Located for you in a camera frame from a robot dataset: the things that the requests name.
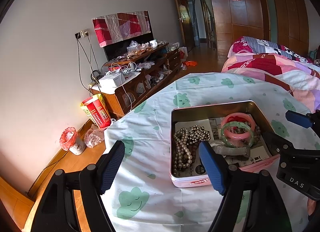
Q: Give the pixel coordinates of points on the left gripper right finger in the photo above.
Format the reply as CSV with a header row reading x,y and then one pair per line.
x,y
266,210

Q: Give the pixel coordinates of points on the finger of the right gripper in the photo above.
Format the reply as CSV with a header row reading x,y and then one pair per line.
x,y
310,120
278,145

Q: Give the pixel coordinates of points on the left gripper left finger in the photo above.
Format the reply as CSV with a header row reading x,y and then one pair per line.
x,y
57,211

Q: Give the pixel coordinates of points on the green jade bangle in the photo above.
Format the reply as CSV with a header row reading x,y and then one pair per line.
x,y
246,134

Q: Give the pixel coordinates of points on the silver wrist watch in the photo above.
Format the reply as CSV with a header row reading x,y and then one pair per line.
x,y
221,148

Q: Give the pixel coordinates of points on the pink bangle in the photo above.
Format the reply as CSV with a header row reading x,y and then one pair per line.
x,y
241,117

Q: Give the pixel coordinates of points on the pink patchwork quilt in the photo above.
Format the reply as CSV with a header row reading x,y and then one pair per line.
x,y
274,63

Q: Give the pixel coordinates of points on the pink rectangular tin box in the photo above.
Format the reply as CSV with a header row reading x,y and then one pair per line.
x,y
220,111

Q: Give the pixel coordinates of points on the printed paper sheet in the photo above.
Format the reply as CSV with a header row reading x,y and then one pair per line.
x,y
186,138

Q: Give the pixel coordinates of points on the small red-lined trash bin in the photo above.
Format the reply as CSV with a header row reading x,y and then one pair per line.
x,y
71,141

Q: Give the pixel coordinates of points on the white green cloud bedsheet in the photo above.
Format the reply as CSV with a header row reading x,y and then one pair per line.
x,y
142,196

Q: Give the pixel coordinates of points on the clear plastic bag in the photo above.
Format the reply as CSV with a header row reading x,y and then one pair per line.
x,y
94,136

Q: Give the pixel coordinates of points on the wooden wardrobe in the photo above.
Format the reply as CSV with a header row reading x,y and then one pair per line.
x,y
282,21

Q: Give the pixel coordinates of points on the white box on cabinet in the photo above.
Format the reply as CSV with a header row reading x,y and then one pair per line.
x,y
112,80

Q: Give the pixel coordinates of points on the wooden tv cabinet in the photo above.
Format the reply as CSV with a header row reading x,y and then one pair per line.
x,y
144,75

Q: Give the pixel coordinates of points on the white mug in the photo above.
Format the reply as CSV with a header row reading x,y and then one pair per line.
x,y
154,43

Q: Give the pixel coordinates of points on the black television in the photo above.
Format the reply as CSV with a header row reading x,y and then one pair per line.
x,y
114,50

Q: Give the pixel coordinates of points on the wooden door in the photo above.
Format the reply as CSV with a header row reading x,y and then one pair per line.
x,y
184,18

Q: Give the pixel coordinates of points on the red patchwork cloth cover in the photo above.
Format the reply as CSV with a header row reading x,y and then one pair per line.
x,y
113,28

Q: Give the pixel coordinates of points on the wall power socket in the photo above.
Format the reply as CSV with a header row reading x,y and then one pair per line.
x,y
82,34

